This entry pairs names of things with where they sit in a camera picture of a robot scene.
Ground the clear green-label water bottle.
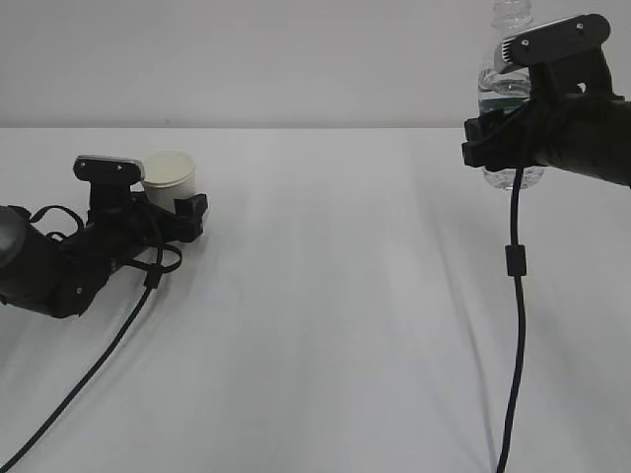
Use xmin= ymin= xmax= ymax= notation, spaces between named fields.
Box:
xmin=478 ymin=0 xmax=544 ymax=191

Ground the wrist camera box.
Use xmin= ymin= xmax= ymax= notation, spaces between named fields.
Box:
xmin=73 ymin=155 xmax=145 ymax=186
xmin=493 ymin=14 xmax=611 ymax=74

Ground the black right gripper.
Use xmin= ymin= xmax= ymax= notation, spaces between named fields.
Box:
xmin=461 ymin=51 xmax=626 ymax=172

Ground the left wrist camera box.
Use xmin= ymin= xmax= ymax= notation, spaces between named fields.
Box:
xmin=73 ymin=155 xmax=145 ymax=186

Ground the black camera cable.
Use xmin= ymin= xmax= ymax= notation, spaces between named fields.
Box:
xmin=494 ymin=165 xmax=528 ymax=473
xmin=0 ymin=204 xmax=183 ymax=473

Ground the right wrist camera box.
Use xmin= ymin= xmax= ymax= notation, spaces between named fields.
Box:
xmin=493 ymin=14 xmax=611 ymax=74

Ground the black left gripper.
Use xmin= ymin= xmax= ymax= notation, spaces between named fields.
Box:
xmin=47 ymin=184 xmax=208 ymax=318

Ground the black right camera cable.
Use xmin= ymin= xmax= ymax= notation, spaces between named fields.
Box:
xmin=494 ymin=165 xmax=528 ymax=473

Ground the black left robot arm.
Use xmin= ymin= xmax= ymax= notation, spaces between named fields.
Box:
xmin=1 ymin=184 xmax=208 ymax=318

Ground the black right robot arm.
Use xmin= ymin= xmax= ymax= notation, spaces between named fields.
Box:
xmin=462 ymin=49 xmax=630 ymax=187

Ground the white paper cup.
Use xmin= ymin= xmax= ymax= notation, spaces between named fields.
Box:
xmin=142 ymin=151 xmax=196 ymax=212

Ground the black left camera cable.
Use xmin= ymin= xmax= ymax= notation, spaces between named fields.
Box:
xmin=0 ymin=204 xmax=183 ymax=473

